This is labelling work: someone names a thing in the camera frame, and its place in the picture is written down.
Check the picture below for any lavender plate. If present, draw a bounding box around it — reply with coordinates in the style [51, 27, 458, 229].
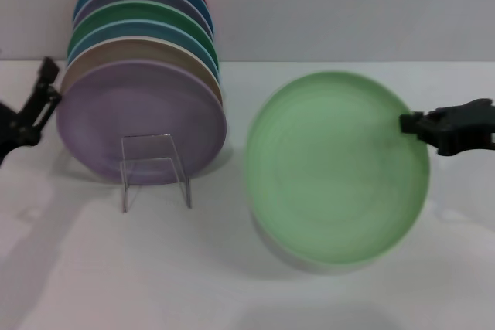
[56, 58, 228, 186]

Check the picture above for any dark green plate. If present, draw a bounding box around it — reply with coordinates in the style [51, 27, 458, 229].
[66, 0, 217, 57]

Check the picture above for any light blue plate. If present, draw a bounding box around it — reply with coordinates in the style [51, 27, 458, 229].
[66, 18, 221, 73]

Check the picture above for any light green plate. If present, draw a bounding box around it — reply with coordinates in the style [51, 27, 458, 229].
[245, 70, 432, 277]

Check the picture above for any clear acrylic plate rack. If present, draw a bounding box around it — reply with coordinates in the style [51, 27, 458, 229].
[120, 134, 193, 214]

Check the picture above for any beige plate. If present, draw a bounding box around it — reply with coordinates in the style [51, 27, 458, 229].
[60, 35, 225, 107]

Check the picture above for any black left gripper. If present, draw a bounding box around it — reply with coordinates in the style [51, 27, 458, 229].
[0, 56, 63, 168]

